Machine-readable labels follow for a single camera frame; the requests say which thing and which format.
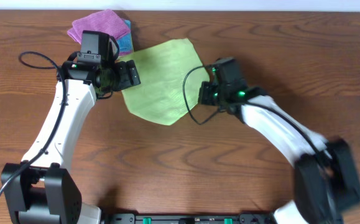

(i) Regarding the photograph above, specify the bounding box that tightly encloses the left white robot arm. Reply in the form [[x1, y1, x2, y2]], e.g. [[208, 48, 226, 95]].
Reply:
[[0, 60, 141, 223]]

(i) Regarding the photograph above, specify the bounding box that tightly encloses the folded blue cloth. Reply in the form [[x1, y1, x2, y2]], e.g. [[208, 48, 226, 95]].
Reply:
[[116, 32, 134, 52]]

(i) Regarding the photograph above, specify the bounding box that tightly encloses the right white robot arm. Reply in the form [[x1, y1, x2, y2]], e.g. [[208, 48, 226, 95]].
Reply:
[[198, 82, 360, 223]]

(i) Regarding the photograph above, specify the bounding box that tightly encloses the folded purple cloth on top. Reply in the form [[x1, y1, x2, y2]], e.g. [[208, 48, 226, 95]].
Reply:
[[67, 9, 131, 44]]

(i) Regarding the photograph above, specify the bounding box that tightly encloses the right black cable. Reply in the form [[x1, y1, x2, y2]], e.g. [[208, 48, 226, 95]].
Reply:
[[182, 64, 339, 224]]

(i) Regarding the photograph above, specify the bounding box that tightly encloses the folded purple cloth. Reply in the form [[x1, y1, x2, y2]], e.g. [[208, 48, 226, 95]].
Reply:
[[119, 51, 133, 57], [67, 9, 131, 44]]

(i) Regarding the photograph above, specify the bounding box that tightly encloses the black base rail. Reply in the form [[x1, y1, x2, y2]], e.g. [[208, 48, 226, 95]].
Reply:
[[100, 213, 277, 224]]

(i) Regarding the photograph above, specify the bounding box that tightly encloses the light green microfiber cloth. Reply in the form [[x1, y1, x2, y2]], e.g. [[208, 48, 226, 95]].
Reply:
[[121, 39, 210, 126]]

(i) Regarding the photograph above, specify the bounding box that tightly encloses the folded purple cloth lower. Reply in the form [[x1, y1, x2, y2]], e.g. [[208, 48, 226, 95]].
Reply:
[[119, 51, 133, 57]]

